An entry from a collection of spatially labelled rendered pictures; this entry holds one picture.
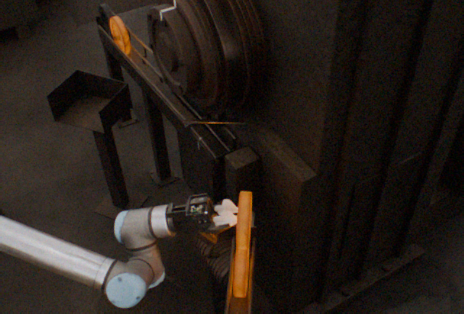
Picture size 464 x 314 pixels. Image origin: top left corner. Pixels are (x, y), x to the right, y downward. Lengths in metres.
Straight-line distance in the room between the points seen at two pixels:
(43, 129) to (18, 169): 0.33
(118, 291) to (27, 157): 1.79
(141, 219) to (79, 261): 0.20
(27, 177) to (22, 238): 1.50
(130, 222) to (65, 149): 1.61
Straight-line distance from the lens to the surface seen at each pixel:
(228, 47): 1.43
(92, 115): 2.24
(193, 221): 1.39
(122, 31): 2.50
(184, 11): 1.49
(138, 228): 1.45
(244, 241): 1.36
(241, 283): 1.44
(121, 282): 1.36
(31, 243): 1.45
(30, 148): 3.11
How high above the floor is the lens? 1.98
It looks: 43 degrees down
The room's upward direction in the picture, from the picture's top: 2 degrees counter-clockwise
